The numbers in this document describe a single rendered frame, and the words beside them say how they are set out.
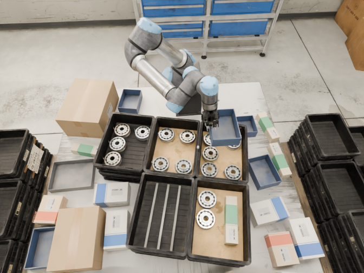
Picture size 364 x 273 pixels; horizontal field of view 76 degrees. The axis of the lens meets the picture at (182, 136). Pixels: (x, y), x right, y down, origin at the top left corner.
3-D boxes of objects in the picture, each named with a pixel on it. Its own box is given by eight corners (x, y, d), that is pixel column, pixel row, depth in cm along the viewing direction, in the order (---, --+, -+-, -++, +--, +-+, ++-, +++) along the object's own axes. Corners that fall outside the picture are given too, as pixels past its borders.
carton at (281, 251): (294, 264, 127) (299, 263, 121) (272, 267, 126) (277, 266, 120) (284, 233, 135) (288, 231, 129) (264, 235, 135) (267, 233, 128)
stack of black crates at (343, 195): (299, 179, 213) (317, 162, 184) (331, 177, 213) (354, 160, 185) (315, 225, 191) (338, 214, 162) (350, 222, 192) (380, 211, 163)
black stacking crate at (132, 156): (116, 122, 166) (111, 112, 156) (156, 126, 163) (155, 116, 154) (98, 173, 144) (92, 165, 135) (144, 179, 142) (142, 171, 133)
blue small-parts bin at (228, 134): (206, 117, 136) (207, 109, 130) (231, 116, 137) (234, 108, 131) (211, 147, 125) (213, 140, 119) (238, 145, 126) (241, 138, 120)
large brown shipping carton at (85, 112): (106, 138, 171) (98, 123, 154) (66, 136, 173) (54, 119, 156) (119, 98, 192) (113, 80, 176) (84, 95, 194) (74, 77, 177)
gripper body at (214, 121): (203, 129, 116) (202, 114, 106) (202, 115, 120) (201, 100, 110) (219, 128, 115) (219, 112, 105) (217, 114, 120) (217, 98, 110)
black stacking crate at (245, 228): (194, 185, 140) (195, 177, 130) (244, 191, 138) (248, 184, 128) (187, 258, 119) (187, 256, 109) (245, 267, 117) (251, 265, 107)
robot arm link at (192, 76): (174, 82, 106) (187, 95, 101) (189, 61, 103) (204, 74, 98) (183, 87, 113) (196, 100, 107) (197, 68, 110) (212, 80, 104)
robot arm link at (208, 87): (209, 70, 98) (222, 81, 94) (210, 89, 108) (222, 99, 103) (194, 79, 97) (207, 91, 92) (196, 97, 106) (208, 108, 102)
